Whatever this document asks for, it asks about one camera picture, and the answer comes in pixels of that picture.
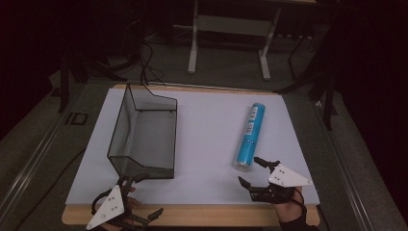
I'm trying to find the black metal stand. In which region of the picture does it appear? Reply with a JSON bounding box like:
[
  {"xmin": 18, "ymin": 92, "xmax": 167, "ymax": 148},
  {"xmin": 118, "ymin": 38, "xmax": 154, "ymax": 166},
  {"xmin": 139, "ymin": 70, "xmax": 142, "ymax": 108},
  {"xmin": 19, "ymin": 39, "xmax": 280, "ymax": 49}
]
[
  {"xmin": 57, "ymin": 47, "xmax": 129, "ymax": 114},
  {"xmin": 273, "ymin": 28, "xmax": 340, "ymax": 131}
]

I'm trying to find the blue roll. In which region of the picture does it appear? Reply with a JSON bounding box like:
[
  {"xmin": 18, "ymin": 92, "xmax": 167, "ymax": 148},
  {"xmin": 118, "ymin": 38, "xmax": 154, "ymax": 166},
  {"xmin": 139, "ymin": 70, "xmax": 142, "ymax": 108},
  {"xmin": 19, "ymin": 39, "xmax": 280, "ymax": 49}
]
[{"xmin": 232, "ymin": 102, "xmax": 267, "ymax": 172}]

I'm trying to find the black floor cable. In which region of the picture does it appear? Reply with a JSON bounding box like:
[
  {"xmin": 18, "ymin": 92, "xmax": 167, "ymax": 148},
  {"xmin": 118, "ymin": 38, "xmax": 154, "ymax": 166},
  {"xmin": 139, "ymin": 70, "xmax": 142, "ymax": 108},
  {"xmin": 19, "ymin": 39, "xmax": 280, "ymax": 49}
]
[{"xmin": 13, "ymin": 147, "xmax": 88, "ymax": 231}]

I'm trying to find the dark transparent storage bin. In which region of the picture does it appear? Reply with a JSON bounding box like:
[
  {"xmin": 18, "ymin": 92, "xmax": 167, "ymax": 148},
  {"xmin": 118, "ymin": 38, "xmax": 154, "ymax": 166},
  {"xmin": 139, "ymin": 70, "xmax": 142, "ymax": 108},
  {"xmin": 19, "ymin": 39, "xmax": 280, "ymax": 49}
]
[{"xmin": 107, "ymin": 84, "xmax": 178, "ymax": 180}]

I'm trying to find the grey metal table frame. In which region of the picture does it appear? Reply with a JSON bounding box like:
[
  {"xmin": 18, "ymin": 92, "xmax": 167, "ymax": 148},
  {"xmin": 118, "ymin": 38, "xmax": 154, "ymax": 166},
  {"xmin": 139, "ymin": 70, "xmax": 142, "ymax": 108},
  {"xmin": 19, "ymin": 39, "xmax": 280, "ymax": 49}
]
[{"xmin": 187, "ymin": 0, "xmax": 284, "ymax": 82}]

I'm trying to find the grey metal floor rail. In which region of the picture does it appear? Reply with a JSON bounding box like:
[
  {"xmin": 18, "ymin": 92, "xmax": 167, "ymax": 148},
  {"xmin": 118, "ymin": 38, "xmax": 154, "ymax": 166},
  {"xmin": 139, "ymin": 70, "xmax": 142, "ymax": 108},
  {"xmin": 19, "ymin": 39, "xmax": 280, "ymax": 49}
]
[
  {"xmin": 311, "ymin": 99, "xmax": 379, "ymax": 231},
  {"xmin": 0, "ymin": 107, "xmax": 70, "ymax": 222}
]

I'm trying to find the white table mat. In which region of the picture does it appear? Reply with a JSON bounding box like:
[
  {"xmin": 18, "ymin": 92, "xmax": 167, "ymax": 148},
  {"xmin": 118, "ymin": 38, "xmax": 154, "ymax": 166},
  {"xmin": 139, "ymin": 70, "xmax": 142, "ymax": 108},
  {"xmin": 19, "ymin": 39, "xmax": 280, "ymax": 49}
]
[{"xmin": 64, "ymin": 88, "xmax": 320, "ymax": 207}]

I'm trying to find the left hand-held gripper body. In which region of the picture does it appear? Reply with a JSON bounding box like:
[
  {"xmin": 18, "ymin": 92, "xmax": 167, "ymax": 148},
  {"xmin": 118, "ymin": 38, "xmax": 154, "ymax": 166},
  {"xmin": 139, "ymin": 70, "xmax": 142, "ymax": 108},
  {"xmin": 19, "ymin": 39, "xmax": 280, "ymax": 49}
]
[{"xmin": 86, "ymin": 185, "xmax": 144, "ymax": 231}]

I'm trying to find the person's right hand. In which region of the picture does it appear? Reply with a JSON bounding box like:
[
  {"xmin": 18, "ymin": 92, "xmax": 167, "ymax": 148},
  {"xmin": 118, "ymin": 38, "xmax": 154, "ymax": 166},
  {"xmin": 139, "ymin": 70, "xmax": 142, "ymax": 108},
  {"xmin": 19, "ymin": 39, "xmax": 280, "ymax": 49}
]
[{"xmin": 272, "ymin": 187, "xmax": 308, "ymax": 223}]

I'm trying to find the person's left hand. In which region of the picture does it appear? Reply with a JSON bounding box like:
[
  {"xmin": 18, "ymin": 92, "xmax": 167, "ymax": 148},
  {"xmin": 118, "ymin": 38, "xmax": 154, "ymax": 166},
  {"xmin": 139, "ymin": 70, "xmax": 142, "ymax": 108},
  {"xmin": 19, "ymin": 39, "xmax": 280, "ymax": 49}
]
[{"xmin": 123, "ymin": 187, "xmax": 144, "ymax": 224}]

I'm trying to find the black rectangular floor bracket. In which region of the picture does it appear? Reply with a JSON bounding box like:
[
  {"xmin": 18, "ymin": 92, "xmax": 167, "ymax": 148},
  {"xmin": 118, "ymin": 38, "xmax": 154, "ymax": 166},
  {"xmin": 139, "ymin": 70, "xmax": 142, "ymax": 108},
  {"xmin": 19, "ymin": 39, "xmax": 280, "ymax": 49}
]
[{"xmin": 64, "ymin": 112, "xmax": 89, "ymax": 126}]

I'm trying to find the black cables bundle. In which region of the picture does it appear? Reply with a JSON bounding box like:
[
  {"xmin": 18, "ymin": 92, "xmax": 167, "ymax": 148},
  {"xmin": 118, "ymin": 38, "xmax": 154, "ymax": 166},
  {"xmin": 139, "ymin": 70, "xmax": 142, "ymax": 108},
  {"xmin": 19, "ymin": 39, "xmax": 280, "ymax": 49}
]
[{"xmin": 136, "ymin": 39, "xmax": 166, "ymax": 89}]

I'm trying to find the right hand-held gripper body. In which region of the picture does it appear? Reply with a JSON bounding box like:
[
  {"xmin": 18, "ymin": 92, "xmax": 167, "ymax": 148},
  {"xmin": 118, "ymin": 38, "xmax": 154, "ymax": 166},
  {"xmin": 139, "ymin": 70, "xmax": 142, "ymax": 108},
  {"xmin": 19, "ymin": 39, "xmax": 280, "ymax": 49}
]
[{"xmin": 249, "ymin": 163, "xmax": 315, "ymax": 205}]

